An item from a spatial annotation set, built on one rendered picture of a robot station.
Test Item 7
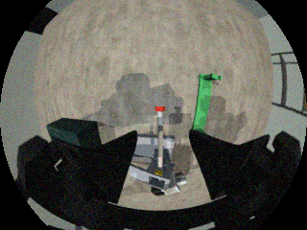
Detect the green u-shaped cradle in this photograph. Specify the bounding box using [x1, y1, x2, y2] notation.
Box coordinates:
[192, 73, 222, 135]

